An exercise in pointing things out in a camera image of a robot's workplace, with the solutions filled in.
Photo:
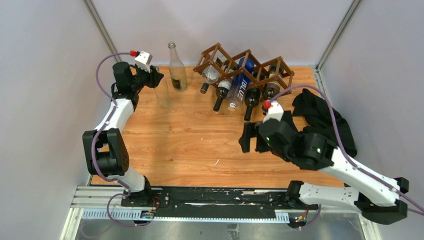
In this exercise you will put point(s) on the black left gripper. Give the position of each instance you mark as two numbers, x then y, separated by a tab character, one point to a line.
153	77

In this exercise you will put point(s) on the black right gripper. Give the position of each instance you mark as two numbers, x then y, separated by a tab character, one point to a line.
249	131

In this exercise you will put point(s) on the tall clear glass bottle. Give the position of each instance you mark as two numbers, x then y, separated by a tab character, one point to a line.
162	93

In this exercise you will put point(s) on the clear bottle with dark label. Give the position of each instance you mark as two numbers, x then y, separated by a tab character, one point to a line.
177	70

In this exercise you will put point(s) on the clear whisky bottle black label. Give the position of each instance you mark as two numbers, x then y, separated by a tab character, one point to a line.
211	74

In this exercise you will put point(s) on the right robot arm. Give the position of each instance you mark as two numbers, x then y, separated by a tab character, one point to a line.
375	196

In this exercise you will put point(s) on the dark wine bottle middle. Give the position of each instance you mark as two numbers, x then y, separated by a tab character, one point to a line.
251	100

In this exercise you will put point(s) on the dark wine bottle silver neck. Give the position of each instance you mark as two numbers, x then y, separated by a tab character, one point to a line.
272	88

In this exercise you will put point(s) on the blue square bottle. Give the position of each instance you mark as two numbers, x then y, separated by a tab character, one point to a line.
240	82

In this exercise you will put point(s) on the brown wooden wine rack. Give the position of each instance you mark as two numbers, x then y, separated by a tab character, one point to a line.
258	77

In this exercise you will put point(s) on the dark wine bottle white label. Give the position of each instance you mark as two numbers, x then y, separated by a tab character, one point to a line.
222	91

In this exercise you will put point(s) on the black cloth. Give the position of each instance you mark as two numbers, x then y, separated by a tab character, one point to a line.
316	113

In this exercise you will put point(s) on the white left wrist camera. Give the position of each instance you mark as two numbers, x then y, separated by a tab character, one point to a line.
143	60

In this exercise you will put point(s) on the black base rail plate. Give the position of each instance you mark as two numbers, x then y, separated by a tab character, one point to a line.
214	203

